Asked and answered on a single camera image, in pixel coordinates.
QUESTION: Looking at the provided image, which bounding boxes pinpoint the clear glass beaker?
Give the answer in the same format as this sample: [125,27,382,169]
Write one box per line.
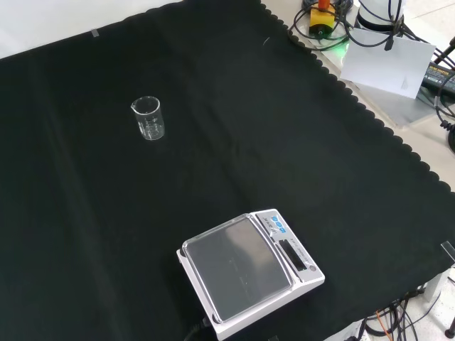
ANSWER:
[130,95,166,141]

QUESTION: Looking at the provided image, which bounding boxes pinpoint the black bench cloth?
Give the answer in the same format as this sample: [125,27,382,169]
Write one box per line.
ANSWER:
[0,0,455,341]

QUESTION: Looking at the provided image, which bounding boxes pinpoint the white electronic balance steel pan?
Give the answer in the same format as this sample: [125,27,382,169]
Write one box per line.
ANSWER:
[176,208,326,341]

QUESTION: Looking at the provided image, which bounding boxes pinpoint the yellow stop button box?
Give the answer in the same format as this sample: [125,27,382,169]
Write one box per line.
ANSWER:
[308,0,337,38]

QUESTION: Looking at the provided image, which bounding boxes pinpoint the pale white board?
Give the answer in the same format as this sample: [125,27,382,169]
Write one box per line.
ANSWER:
[339,27,437,99]

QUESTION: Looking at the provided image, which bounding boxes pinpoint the black power adapter yellow label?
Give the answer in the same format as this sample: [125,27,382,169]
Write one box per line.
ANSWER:
[417,62,455,104]

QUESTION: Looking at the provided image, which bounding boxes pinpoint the clear tape strip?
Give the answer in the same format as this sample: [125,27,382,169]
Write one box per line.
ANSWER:
[440,241,455,264]

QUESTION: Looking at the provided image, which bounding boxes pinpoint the black balance power cable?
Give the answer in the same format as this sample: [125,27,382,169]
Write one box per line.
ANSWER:
[182,318,210,341]

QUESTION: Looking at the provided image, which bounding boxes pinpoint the orange cable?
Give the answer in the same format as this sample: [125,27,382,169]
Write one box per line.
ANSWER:
[375,309,389,337]

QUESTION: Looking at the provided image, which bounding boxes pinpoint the black cable bundle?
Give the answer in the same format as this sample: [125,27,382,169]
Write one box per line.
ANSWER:
[358,288,445,341]

